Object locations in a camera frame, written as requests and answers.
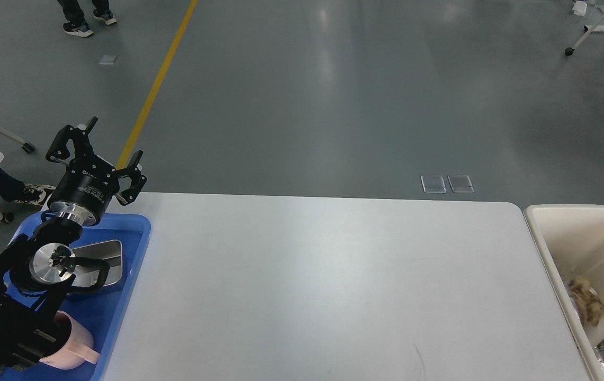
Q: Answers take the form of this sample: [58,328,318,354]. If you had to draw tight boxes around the stainless steel rectangular tray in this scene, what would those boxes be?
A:
[67,240,124,299]

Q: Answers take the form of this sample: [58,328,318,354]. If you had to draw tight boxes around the beige plastic bin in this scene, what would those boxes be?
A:
[524,205,604,380]

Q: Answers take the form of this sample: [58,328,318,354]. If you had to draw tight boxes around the clear floor plate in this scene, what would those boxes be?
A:
[420,175,447,194]
[447,175,474,193]

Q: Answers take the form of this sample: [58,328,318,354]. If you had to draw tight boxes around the blue plastic tray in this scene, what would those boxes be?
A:
[0,214,151,380]

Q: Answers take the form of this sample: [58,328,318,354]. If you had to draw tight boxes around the person in grey trousers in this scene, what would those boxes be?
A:
[57,0,118,38]

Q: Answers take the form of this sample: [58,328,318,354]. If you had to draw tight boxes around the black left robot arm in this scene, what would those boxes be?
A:
[0,117,147,374]

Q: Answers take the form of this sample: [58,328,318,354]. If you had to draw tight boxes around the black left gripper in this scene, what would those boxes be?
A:
[46,116,148,226]

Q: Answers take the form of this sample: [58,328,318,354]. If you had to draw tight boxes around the right clear floor plate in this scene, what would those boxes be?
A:
[447,175,474,193]

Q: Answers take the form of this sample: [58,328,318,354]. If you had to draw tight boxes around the white paper cup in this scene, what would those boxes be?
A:
[582,314,604,347]

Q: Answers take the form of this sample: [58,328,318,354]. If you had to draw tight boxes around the person in beige sweater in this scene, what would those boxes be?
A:
[0,168,56,206]

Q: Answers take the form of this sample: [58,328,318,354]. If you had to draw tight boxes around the brown paper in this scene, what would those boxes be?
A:
[568,276,604,327]

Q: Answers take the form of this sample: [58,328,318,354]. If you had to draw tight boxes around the left clear floor plate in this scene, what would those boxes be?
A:
[420,175,447,194]

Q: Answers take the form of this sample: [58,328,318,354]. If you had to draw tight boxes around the pink mug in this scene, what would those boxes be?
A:
[40,311,100,370]

